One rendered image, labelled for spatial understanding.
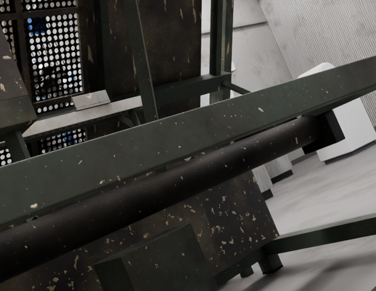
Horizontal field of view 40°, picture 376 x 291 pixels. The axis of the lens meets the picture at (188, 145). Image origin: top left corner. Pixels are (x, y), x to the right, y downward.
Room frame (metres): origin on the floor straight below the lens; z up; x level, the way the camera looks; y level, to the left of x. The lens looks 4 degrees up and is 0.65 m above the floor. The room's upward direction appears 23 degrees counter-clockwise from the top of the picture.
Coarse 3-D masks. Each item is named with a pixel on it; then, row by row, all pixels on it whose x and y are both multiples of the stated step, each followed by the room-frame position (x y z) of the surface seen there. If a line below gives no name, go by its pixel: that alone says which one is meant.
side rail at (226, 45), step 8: (224, 0) 2.59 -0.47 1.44; (232, 0) 2.62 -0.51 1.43; (224, 8) 2.61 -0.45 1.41; (232, 8) 2.64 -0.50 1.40; (224, 16) 2.62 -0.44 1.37; (232, 16) 2.65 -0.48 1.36; (224, 24) 2.64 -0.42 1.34; (232, 24) 2.67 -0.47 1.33; (224, 32) 2.66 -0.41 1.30; (232, 32) 2.70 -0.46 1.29; (224, 40) 2.68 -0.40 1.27; (224, 48) 2.69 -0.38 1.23; (224, 56) 2.71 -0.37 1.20; (224, 64) 2.73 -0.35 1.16; (216, 96) 2.84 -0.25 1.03; (224, 96) 2.81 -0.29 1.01
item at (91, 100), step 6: (78, 96) 1.73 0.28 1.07; (84, 96) 1.75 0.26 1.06; (90, 96) 1.76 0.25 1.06; (96, 96) 1.78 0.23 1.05; (102, 96) 1.79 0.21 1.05; (78, 102) 1.73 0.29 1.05; (84, 102) 1.74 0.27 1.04; (90, 102) 1.76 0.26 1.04; (96, 102) 1.77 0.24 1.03; (102, 102) 1.79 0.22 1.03; (108, 102) 1.80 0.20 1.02; (78, 108) 1.72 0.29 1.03; (84, 108) 1.74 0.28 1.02
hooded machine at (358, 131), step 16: (320, 64) 8.67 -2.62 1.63; (336, 112) 8.45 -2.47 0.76; (352, 112) 8.68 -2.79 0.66; (352, 128) 8.57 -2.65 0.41; (368, 128) 8.80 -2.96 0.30; (336, 144) 8.62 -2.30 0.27; (352, 144) 8.47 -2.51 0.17; (368, 144) 8.77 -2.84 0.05; (320, 160) 9.00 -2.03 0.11; (336, 160) 8.79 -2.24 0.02
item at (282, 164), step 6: (282, 156) 9.99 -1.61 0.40; (270, 162) 9.78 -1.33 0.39; (276, 162) 9.86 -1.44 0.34; (282, 162) 9.95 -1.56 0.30; (288, 162) 10.05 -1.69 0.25; (270, 168) 9.74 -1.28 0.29; (276, 168) 9.83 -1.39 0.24; (282, 168) 9.91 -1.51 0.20; (288, 168) 10.01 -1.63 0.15; (270, 174) 9.70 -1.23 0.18; (276, 174) 9.79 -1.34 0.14; (282, 174) 9.92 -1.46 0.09; (288, 174) 10.02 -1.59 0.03; (276, 180) 9.80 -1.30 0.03
